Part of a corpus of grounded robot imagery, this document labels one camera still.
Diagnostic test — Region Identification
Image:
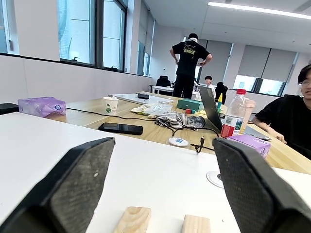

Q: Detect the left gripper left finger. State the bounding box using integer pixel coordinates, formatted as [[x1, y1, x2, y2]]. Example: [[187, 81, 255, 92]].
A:
[[0, 137, 116, 233]]

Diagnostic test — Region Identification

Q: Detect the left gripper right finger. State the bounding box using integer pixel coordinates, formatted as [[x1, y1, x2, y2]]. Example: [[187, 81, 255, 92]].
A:
[[212, 137, 311, 233]]

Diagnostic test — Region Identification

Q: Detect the purple tissue pack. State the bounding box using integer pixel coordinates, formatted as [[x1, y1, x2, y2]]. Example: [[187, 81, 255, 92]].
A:
[[227, 134, 271, 160], [17, 96, 67, 118]]

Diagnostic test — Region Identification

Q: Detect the red block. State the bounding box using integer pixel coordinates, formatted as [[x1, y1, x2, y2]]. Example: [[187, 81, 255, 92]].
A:
[[220, 124, 235, 139]]

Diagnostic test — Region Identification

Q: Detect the wooden bar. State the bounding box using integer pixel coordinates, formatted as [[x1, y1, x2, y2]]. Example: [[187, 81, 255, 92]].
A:
[[113, 206, 152, 233], [182, 214, 211, 233]]

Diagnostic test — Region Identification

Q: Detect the clear plastic water bottle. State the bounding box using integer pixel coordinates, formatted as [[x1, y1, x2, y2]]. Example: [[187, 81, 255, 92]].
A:
[[224, 88, 250, 136]]

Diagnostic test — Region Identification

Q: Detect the black smartphone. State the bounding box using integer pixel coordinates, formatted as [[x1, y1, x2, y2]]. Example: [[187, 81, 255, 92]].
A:
[[98, 122, 144, 136]]

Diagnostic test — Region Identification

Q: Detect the person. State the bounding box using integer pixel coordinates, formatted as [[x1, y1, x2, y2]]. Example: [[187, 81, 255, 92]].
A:
[[204, 75, 216, 98], [169, 33, 213, 100], [252, 64, 311, 161]]

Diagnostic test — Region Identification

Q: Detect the white round disc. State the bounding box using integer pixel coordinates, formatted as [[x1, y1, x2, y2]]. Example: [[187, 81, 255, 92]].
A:
[[166, 136, 190, 147]]

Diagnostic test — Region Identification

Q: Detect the grey laptop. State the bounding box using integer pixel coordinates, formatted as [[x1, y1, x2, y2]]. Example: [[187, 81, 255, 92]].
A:
[[198, 85, 273, 141]]

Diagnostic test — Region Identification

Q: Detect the white paper cup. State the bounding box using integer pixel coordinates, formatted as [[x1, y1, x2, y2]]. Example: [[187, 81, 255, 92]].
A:
[[103, 96, 119, 116]]

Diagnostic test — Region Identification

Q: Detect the striped cloth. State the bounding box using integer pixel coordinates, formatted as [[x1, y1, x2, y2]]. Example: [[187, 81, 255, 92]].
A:
[[155, 112, 206, 129]]

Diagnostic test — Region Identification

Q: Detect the black office chair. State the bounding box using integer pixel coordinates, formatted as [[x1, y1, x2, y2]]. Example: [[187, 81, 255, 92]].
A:
[[214, 82, 228, 105], [155, 75, 172, 88]]

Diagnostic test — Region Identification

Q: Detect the green box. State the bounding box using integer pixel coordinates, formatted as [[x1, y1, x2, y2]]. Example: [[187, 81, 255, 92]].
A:
[[177, 98, 204, 111]]

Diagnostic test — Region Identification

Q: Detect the clear plastic bag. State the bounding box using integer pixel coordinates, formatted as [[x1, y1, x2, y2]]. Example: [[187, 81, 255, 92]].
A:
[[130, 103, 179, 119]]

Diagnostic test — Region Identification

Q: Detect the white flat board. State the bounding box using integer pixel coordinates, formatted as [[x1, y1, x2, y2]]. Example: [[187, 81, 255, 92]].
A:
[[108, 93, 175, 105]]

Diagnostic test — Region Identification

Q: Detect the black cable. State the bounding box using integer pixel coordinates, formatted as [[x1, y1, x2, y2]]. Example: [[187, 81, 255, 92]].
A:
[[66, 107, 221, 154]]

